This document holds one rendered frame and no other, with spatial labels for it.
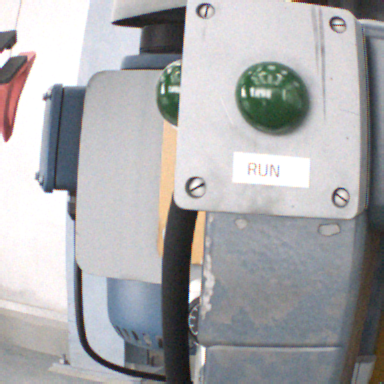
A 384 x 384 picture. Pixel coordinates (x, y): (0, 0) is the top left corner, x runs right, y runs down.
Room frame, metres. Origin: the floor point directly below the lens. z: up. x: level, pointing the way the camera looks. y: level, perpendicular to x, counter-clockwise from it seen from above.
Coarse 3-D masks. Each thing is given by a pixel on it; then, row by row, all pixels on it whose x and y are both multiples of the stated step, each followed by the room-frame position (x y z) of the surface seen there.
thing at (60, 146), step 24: (48, 96) 0.95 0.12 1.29; (72, 96) 0.95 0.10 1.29; (48, 120) 0.95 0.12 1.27; (72, 120) 0.95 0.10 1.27; (48, 144) 0.95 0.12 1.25; (72, 144) 0.95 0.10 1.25; (48, 168) 0.95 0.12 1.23; (72, 168) 0.95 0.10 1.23; (48, 192) 0.95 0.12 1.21; (72, 192) 0.99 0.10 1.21; (72, 216) 1.00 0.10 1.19
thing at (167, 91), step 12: (180, 60) 0.49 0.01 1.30; (168, 72) 0.48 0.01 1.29; (180, 72) 0.48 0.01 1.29; (156, 84) 0.49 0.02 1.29; (168, 84) 0.48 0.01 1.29; (180, 84) 0.48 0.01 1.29; (156, 96) 0.49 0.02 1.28; (168, 96) 0.48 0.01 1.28; (168, 108) 0.48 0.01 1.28; (168, 120) 0.49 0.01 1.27
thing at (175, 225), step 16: (176, 208) 0.53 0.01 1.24; (176, 224) 0.53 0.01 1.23; (192, 224) 0.53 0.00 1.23; (176, 240) 0.53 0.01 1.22; (192, 240) 0.54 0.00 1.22; (176, 256) 0.53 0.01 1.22; (176, 272) 0.54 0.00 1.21; (176, 288) 0.54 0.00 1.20; (176, 304) 0.54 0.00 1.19; (176, 320) 0.54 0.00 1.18; (176, 336) 0.54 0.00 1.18; (176, 352) 0.54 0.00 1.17; (176, 368) 0.55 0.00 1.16
